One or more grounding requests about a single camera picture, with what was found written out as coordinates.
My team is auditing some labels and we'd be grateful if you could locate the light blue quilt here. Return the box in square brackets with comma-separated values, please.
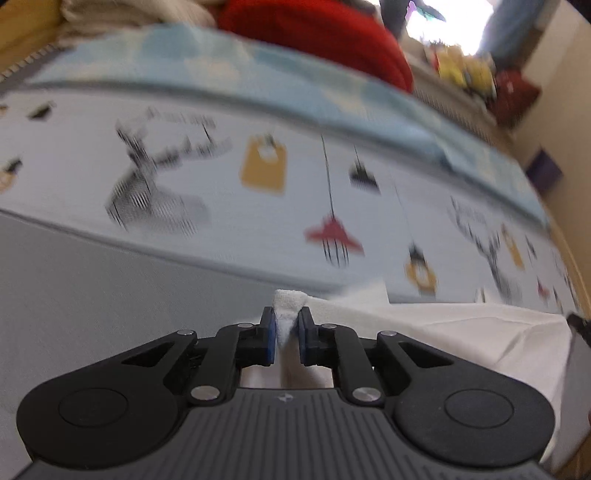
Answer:
[25, 22, 551, 228]

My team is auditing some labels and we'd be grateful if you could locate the purple box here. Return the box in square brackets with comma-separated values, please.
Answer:
[525, 148, 565, 195]

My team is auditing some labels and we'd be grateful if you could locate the yellow plush toy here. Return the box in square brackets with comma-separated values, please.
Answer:
[434, 44, 498, 94]

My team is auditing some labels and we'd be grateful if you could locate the dark teal cloth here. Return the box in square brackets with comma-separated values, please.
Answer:
[379, 0, 447, 42]

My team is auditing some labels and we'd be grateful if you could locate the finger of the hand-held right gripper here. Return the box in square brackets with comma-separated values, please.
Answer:
[566, 313, 591, 352]

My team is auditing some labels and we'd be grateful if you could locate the red cloth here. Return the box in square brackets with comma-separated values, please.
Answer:
[217, 0, 415, 94]

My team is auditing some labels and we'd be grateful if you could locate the red bag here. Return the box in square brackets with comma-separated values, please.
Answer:
[487, 69, 542, 131]

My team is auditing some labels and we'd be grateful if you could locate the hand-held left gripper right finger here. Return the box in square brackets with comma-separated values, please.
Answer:
[297, 307, 456, 407]

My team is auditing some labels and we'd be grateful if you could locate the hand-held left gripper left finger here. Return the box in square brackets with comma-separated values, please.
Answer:
[121, 306, 278, 407]

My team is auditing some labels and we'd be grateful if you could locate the beige blanket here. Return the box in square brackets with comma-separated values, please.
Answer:
[59, 0, 223, 37]

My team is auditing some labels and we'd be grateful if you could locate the blue curtain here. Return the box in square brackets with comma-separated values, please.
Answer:
[480, 0, 562, 59]

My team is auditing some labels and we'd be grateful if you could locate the grey bed sheet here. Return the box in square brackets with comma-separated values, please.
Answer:
[0, 210, 345, 480]

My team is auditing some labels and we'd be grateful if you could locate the white small garment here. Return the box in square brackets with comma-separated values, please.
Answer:
[240, 277, 583, 468]

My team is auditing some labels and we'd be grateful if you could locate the printed light bed cover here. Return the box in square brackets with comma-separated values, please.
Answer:
[0, 85, 583, 320]

